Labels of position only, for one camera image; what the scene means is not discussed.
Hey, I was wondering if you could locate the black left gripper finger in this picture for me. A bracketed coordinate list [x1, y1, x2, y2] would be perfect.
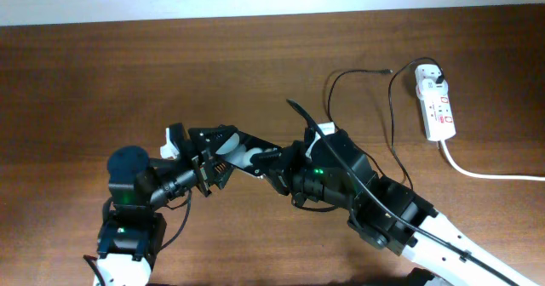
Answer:
[188, 125, 238, 154]
[210, 161, 234, 190]

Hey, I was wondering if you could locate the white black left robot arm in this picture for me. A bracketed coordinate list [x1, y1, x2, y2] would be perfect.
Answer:
[84, 123, 240, 285]

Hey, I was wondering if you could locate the white power strip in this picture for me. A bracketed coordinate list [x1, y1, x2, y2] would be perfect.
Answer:
[418, 94, 456, 141]

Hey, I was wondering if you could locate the white charger plug adapter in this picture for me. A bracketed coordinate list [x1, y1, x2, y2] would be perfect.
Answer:
[415, 64, 449, 100]

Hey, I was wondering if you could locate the black charger cable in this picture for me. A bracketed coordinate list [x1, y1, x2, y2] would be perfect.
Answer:
[325, 56, 446, 192]

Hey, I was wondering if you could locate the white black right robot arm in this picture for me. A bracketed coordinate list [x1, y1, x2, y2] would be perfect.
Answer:
[249, 131, 532, 285]

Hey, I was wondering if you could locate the white power strip cord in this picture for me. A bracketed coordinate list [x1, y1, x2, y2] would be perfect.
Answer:
[437, 139, 545, 182]

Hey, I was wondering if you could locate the black smartphone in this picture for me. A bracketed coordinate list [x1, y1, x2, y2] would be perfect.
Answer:
[215, 131, 280, 177]

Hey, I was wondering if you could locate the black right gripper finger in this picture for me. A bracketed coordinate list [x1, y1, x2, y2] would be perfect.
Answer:
[250, 148, 282, 167]
[264, 170, 290, 196]

